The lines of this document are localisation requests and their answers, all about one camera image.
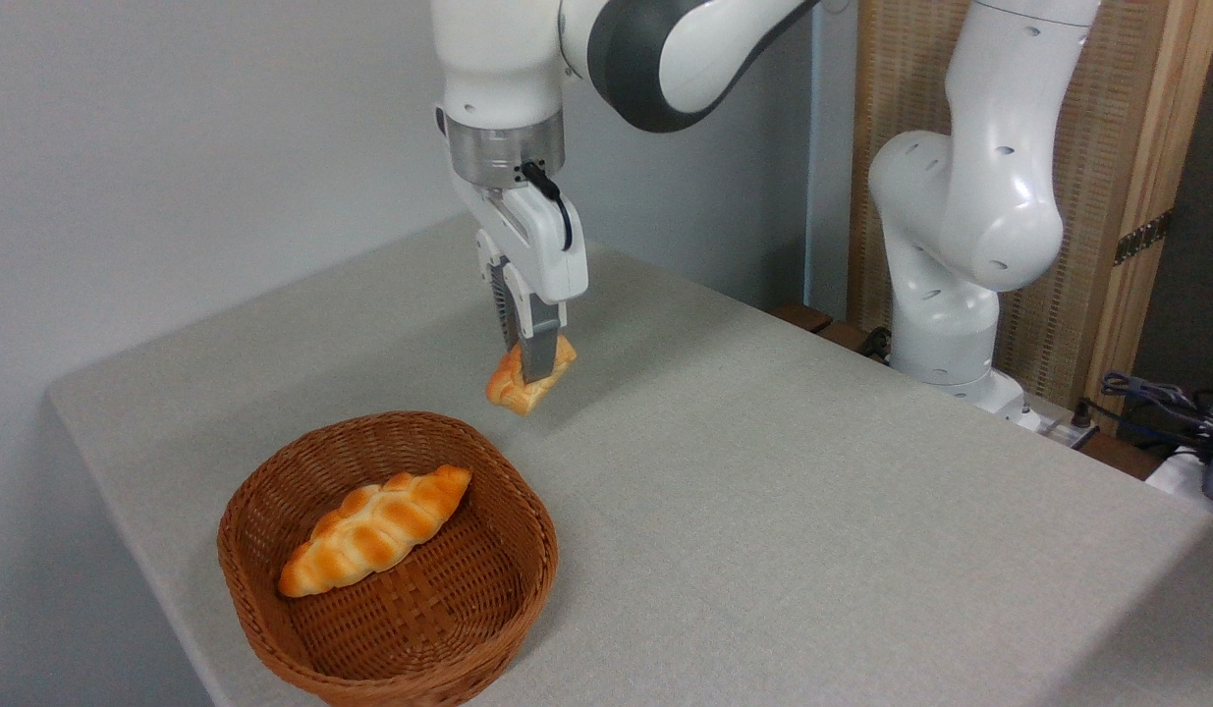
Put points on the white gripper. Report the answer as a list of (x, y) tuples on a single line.
[(542, 245)]

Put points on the round bread roll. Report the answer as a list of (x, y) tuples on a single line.
[(516, 393)]

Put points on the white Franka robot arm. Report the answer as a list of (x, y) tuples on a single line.
[(969, 216)]

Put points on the long braided bread loaf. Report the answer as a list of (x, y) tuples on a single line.
[(375, 530)]

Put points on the brown wicker basket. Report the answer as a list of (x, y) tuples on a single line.
[(468, 609)]

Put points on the light blue vertical trim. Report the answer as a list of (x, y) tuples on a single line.
[(828, 196)]

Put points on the metal hinge on screen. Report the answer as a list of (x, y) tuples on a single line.
[(1143, 237)]

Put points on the white cloth-like object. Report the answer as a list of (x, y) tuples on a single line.
[(1174, 476)]

